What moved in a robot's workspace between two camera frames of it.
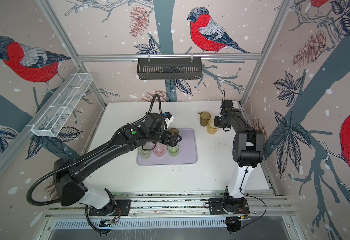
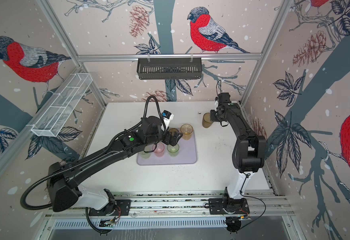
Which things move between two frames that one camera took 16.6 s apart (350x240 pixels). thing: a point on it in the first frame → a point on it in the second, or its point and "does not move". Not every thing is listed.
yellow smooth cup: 211,129 → 186,130
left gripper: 169,141 does not move
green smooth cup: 173,150 does not move
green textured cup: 145,154 does not move
